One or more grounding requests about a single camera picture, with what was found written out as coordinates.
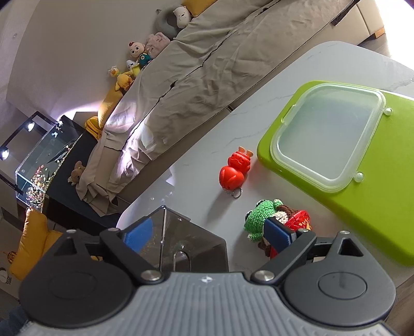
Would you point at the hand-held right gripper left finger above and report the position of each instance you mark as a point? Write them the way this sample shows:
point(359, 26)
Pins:
point(139, 235)

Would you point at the yellow duck plush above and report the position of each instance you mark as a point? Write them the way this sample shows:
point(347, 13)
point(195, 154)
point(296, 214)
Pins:
point(123, 80)

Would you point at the clear plastic container lid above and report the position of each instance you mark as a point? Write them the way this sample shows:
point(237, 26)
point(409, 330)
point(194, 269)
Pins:
point(326, 139)

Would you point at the black cabinet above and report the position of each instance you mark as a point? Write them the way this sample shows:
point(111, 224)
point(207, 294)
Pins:
point(64, 206)

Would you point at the crocheted frog doll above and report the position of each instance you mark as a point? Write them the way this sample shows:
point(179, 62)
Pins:
point(258, 219)

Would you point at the beige sofa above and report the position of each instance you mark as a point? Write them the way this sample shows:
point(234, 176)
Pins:
point(362, 22)

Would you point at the brown teddy bear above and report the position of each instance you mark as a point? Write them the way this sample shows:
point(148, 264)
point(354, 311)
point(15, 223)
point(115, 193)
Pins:
point(77, 172)

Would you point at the white round-face plush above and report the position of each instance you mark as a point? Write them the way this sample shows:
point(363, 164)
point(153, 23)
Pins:
point(181, 14)

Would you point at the white marble desktop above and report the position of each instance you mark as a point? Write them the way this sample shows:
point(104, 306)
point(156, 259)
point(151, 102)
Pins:
point(275, 106)

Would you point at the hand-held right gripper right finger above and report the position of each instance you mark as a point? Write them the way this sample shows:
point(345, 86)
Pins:
point(277, 234)

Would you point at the grey plush cushion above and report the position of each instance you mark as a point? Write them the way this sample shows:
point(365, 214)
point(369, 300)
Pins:
point(165, 20)

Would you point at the beige sofa cover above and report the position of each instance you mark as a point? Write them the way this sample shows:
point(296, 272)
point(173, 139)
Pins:
point(226, 64)

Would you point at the long yellow pillow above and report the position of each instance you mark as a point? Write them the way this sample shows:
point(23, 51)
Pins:
point(108, 104)

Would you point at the baby doll green outfit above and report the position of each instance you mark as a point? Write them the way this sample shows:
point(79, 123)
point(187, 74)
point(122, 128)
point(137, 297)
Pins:
point(138, 53)

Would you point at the pink pig plush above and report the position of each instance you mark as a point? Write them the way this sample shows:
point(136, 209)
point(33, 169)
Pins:
point(157, 42)

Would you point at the black aquarium light frame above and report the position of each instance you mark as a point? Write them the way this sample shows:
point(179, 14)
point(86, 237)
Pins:
point(19, 132)

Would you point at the smoky transparent box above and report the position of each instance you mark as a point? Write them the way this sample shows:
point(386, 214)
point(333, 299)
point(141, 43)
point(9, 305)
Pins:
point(200, 248)

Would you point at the yellow floor cushion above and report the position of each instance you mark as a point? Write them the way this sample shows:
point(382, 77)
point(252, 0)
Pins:
point(32, 242)

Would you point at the glass fish tank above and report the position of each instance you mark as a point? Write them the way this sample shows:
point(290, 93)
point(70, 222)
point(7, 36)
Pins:
point(45, 164)

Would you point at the yellow square cushion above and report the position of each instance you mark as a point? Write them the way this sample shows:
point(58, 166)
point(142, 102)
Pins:
point(193, 5)

